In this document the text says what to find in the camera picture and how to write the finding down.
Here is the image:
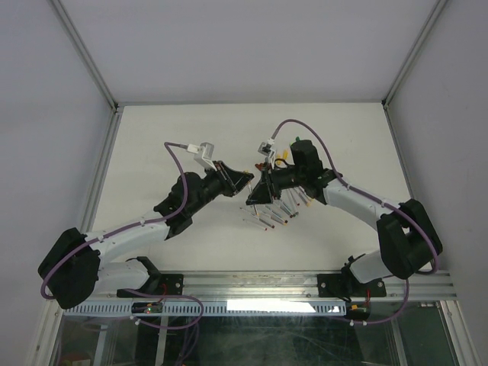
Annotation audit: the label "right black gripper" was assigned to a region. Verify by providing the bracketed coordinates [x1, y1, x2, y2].
[246, 162, 306, 206]

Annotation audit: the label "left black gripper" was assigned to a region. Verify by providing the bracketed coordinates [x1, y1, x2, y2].
[188, 161, 253, 216]

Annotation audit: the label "purple cap marker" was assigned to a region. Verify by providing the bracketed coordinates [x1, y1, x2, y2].
[240, 207, 275, 229]

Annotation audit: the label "red square-cap pen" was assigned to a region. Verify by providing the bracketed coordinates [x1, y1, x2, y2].
[291, 188, 300, 207]

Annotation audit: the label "yellow pen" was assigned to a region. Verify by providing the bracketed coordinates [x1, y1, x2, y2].
[302, 193, 313, 207]

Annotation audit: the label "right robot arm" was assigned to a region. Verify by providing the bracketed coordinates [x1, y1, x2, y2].
[246, 140, 442, 295]

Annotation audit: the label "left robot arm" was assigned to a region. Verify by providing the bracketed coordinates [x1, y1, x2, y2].
[37, 161, 254, 310]

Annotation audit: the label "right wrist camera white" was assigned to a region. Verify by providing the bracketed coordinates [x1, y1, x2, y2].
[258, 138, 276, 169]

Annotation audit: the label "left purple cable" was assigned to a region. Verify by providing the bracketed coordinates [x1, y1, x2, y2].
[40, 142, 205, 366]

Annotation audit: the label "purple cable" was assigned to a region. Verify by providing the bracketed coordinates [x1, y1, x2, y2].
[268, 119, 441, 326]
[40, 142, 205, 366]

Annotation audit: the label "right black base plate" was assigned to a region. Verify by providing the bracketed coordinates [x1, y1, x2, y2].
[316, 273, 387, 300]

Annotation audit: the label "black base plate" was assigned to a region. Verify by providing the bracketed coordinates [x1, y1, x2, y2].
[133, 273, 184, 297]
[316, 273, 387, 300]

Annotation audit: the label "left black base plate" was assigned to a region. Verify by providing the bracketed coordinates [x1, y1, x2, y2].
[133, 273, 184, 297]

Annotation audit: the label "white slotted cable duct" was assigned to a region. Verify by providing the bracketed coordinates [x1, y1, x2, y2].
[65, 300, 346, 317]

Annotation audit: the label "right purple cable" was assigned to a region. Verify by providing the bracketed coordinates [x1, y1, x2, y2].
[268, 119, 441, 326]

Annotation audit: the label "aluminium front rail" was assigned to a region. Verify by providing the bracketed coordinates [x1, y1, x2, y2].
[87, 269, 458, 303]

